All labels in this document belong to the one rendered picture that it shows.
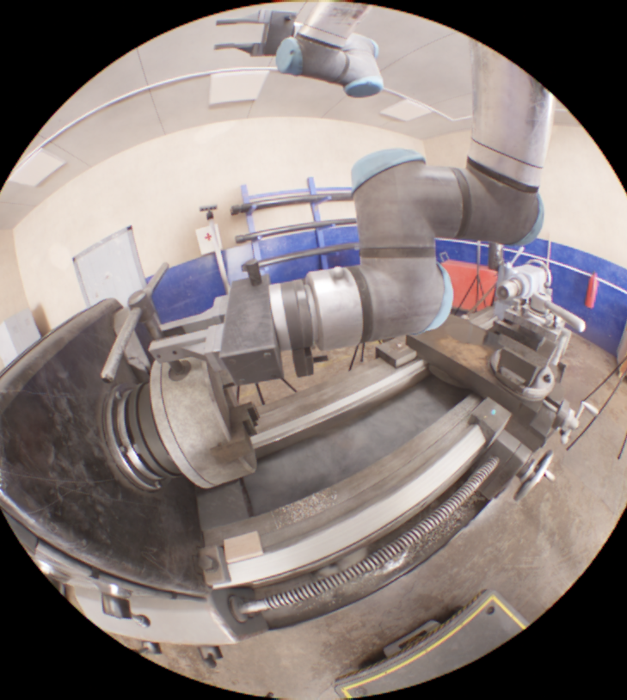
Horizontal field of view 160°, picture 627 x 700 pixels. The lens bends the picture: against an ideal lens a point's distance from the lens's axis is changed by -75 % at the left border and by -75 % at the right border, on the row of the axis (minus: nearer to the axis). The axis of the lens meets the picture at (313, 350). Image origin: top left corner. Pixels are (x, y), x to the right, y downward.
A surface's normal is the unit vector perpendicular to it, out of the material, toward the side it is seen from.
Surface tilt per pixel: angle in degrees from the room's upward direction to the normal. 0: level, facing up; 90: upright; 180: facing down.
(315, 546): 36
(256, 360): 108
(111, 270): 90
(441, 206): 101
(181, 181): 90
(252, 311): 19
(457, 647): 0
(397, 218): 84
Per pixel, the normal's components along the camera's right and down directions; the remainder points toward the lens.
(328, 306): 0.11, 0.15
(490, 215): -0.17, 0.75
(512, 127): -0.61, 0.77
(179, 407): 0.17, -0.34
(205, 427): 0.27, -0.07
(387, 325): 0.18, 0.65
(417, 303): 0.13, 0.38
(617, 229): -0.90, 0.32
